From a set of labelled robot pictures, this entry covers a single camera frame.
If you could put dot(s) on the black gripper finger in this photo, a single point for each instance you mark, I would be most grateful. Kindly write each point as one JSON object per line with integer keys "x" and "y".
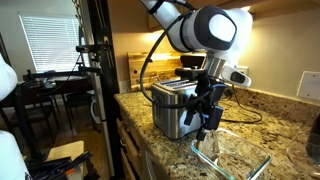
{"x": 201, "y": 134}

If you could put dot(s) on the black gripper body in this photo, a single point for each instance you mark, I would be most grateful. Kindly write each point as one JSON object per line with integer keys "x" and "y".
{"x": 205, "y": 103}

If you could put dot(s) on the bread slice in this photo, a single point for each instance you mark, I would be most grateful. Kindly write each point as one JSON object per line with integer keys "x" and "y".
{"x": 209, "y": 146}
{"x": 236, "y": 166}

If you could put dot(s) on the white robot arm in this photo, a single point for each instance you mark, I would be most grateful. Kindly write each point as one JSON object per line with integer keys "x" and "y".
{"x": 221, "y": 34}

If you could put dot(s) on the stainless steel toaster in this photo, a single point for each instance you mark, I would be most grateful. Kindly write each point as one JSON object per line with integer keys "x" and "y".
{"x": 166, "y": 116}

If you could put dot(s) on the flat bread slice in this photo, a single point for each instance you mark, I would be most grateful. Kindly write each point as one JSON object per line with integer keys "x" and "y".
{"x": 236, "y": 166}

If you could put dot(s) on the clear glass container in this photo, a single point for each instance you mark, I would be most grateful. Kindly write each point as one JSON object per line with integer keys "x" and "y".
{"x": 236, "y": 145}

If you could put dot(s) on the wooden cutting board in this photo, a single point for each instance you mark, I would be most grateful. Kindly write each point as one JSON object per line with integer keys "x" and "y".
{"x": 161, "y": 68}

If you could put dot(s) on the dark dining chair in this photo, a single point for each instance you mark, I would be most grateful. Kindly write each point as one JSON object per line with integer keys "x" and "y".
{"x": 78, "y": 100}

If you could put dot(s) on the dark dining table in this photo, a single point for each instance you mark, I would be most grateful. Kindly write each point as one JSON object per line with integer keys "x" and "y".
{"x": 42, "y": 107}

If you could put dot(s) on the window blinds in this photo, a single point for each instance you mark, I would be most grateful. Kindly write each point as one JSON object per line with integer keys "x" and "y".
{"x": 52, "y": 41}

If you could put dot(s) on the white wall outlet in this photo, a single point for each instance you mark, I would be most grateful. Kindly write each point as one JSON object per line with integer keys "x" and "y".
{"x": 243, "y": 69}

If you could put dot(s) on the black camera stand pole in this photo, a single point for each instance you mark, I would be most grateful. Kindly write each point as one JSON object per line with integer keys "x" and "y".
{"x": 95, "y": 22}

